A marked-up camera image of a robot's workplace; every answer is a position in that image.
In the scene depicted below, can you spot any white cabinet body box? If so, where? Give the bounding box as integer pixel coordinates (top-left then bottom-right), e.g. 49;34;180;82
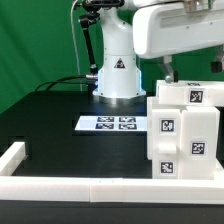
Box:
146;96;221;181

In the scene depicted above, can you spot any black cable bundle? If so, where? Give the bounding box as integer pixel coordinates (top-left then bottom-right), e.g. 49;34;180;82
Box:
35;75;98;92

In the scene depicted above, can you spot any white cabinet door panel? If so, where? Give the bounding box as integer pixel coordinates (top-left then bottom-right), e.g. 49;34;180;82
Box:
147;97;183;179

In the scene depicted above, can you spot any white cabinet top block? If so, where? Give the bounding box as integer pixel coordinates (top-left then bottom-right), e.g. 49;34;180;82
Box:
156;80;224;107

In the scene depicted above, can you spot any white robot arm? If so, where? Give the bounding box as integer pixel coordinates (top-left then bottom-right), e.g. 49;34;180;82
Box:
93;0;224;104

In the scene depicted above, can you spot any grey thin cable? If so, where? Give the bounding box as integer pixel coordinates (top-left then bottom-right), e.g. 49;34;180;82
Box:
69;0;84;92

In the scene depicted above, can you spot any white marker base plate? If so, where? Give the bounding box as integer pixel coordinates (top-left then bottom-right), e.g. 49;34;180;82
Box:
75;116;147;132

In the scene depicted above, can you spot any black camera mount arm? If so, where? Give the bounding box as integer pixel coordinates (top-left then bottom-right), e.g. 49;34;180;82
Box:
79;0;124;76

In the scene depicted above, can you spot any white U-shaped fence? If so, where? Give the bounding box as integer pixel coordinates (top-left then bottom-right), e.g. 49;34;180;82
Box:
0;142;224;205

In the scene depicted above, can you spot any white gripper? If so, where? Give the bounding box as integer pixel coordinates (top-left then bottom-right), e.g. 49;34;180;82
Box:
133;0;224;83

